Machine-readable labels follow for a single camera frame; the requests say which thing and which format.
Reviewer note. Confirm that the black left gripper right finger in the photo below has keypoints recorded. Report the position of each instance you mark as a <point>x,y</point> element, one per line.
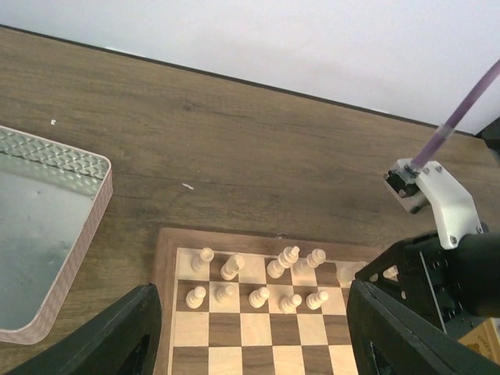
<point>388,338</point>

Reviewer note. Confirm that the light wooden chess knight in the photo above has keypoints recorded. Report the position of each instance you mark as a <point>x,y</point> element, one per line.
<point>232,267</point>

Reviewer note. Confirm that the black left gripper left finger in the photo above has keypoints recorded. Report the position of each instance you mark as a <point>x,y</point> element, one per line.
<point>121,339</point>

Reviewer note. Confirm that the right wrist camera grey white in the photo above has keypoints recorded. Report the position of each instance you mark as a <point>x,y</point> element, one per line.
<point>453,207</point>

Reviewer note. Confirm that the light wooden chess rook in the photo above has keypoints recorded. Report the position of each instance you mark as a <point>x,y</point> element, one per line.
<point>202,259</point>

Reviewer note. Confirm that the wooden chess board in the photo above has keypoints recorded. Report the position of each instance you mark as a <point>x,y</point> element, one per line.
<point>246,304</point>

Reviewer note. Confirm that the light wooden chess pawn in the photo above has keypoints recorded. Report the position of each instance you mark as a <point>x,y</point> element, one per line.
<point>315,300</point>
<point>289,304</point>
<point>195,297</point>
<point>258,297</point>
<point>226,294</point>

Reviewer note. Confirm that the light wooden chess bishop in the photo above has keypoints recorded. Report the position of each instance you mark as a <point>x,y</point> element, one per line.
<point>346,271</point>

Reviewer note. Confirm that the pink metal tin tray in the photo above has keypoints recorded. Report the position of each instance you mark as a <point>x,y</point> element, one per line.
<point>53,198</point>

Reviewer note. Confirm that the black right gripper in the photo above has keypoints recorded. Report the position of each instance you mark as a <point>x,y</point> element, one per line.
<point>455,290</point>

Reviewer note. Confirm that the yellow metal tin tray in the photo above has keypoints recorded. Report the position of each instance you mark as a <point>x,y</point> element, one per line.
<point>484,339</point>

